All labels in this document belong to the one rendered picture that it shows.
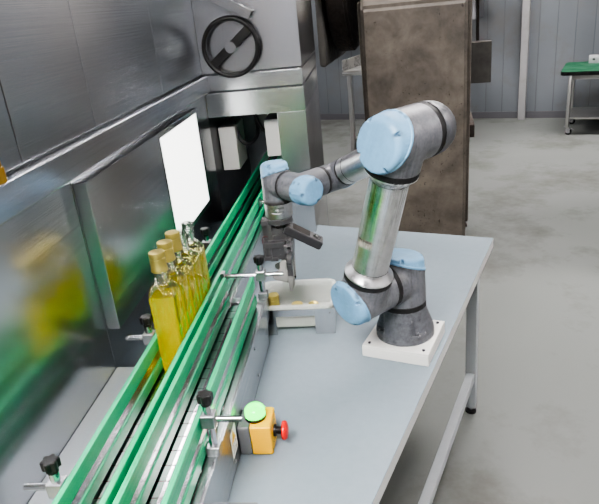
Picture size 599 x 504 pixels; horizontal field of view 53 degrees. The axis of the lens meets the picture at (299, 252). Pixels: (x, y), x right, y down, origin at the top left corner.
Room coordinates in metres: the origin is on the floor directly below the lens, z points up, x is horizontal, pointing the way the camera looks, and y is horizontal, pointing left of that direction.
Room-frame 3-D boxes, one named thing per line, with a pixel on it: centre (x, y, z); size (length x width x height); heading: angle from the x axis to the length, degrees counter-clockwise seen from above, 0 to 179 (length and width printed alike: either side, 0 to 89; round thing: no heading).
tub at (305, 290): (1.58, 0.02, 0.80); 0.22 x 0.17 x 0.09; 82
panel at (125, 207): (1.65, 0.37, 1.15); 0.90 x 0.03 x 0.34; 172
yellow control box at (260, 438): (1.04, 0.12, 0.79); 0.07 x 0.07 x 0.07; 82
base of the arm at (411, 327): (1.39, -0.26, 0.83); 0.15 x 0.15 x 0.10
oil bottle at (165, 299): (1.19, 0.30, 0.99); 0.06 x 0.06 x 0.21; 82
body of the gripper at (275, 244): (1.56, 0.05, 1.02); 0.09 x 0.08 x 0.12; 84
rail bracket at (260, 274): (1.48, 0.13, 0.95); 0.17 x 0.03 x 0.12; 82
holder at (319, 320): (1.58, 0.05, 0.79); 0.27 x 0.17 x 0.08; 82
